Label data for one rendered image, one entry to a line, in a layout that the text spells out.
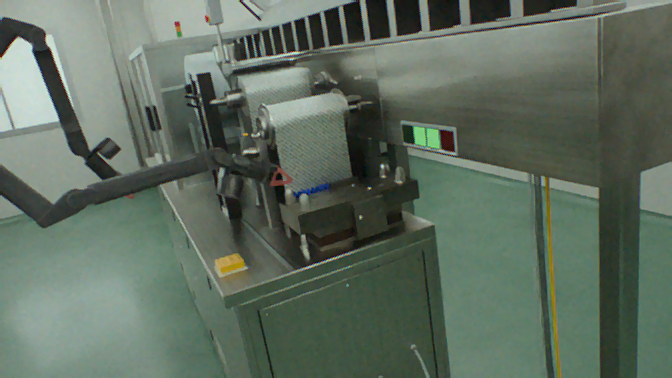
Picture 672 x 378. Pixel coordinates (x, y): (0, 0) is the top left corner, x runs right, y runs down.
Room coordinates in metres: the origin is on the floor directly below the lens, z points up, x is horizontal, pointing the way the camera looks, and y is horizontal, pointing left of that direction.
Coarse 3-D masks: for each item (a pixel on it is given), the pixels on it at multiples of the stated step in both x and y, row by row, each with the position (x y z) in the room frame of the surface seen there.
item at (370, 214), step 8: (360, 200) 1.36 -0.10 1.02; (368, 200) 1.35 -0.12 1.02; (376, 200) 1.36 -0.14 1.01; (352, 208) 1.35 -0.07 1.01; (360, 208) 1.34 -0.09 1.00; (368, 208) 1.35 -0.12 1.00; (376, 208) 1.36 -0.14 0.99; (384, 208) 1.37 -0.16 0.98; (352, 216) 1.35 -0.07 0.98; (360, 216) 1.34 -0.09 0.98; (368, 216) 1.35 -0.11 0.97; (376, 216) 1.36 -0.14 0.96; (384, 216) 1.37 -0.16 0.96; (360, 224) 1.34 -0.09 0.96; (368, 224) 1.35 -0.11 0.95; (376, 224) 1.36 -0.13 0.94; (384, 224) 1.37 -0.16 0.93; (360, 232) 1.34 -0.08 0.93; (368, 232) 1.35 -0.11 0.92; (376, 232) 1.36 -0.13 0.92
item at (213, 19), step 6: (204, 0) 2.08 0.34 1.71; (210, 0) 2.04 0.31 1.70; (216, 0) 2.05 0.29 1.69; (210, 6) 2.04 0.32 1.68; (216, 6) 2.04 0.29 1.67; (210, 12) 2.04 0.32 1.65; (216, 12) 2.04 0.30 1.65; (210, 18) 2.04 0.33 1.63; (216, 18) 2.04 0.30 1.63; (222, 18) 2.05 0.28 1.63; (210, 24) 2.07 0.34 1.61
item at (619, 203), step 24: (408, 168) 1.81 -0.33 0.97; (600, 192) 1.00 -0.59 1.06; (624, 192) 0.96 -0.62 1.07; (600, 216) 1.00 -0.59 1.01; (624, 216) 0.96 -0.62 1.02; (600, 240) 1.00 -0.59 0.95; (624, 240) 0.96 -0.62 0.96; (600, 264) 1.00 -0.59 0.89; (624, 264) 0.96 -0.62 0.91; (600, 288) 1.00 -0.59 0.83; (624, 288) 0.96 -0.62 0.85; (600, 312) 1.00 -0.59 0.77; (624, 312) 0.96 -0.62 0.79; (600, 336) 1.01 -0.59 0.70; (624, 336) 0.96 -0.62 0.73; (600, 360) 1.01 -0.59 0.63; (624, 360) 0.96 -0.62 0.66
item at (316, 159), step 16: (288, 144) 1.51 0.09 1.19; (304, 144) 1.52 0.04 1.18; (320, 144) 1.54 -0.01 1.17; (336, 144) 1.56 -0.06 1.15; (288, 160) 1.50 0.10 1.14; (304, 160) 1.52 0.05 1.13; (320, 160) 1.54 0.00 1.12; (336, 160) 1.56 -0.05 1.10; (304, 176) 1.52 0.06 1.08; (320, 176) 1.54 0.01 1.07; (336, 176) 1.56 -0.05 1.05
